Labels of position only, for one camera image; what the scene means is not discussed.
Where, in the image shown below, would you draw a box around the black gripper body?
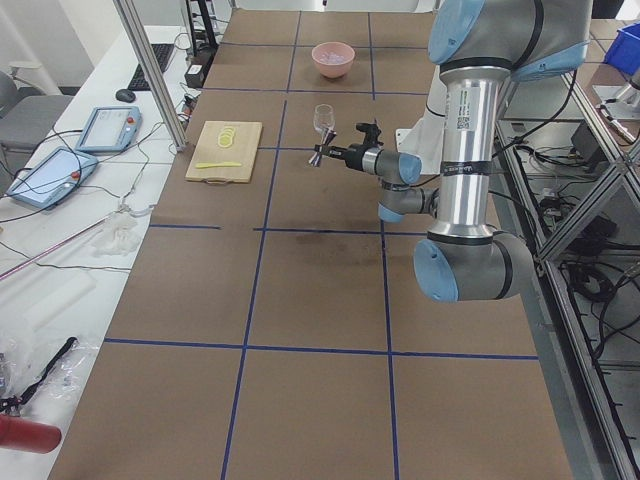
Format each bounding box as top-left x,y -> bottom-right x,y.
342,144 -> 366,169

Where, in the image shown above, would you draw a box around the steel jigger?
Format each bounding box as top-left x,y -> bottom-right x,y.
308,129 -> 337,167

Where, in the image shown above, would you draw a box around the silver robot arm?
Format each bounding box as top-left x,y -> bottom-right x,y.
315,1 -> 592,303

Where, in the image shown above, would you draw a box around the clear wine glass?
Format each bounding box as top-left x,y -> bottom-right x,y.
313,104 -> 335,135

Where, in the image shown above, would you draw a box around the pink bowl of ice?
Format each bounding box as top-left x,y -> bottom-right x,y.
311,42 -> 356,79

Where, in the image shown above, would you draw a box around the wooden cutting board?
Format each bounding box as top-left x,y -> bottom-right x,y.
185,121 -> 262,183

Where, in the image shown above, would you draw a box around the lemon slices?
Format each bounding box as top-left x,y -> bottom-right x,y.
216,125 -> 237,149

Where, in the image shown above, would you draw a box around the yellow plastic knife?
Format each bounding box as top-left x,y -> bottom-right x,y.
195,161 -> 243,169

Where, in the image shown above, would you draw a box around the black keyboard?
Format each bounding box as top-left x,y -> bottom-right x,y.
127,42 -> 176,92

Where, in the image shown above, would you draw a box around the black computer mouse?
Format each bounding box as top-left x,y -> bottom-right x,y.
115,89 -> 136,103

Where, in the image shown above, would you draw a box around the far teach pendant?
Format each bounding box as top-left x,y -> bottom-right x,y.
75,106 -> 142,155

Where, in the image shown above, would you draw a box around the teach pendant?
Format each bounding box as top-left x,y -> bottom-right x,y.
7,147 -> 98,209
75,106 -> 142,155

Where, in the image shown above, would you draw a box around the white crumpled cloth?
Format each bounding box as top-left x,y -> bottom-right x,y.
91,211 -> 141,256

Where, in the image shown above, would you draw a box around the near teach pendant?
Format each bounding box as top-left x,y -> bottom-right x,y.
7,147 -> 98,209

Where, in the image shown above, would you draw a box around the grey chair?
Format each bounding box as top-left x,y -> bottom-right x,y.
1,72 -> 73,171

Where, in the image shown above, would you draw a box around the clear plastic bag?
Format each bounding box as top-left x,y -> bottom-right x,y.
1,331 -> 100,416

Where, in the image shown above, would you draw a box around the red bottle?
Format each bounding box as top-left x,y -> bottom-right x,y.
1,415 -> 62,454

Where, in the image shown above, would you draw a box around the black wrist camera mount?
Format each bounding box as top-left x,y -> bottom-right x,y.
356,122 -> 384,149

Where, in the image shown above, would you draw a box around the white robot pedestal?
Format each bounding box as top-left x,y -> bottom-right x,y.
396,66 -> 447,175

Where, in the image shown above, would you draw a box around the aluminium frame post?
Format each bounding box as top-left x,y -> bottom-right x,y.
113,0 -> 187,152

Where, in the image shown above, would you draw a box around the green handled reacher stick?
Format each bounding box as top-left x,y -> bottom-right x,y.
0,216 -> 109,281

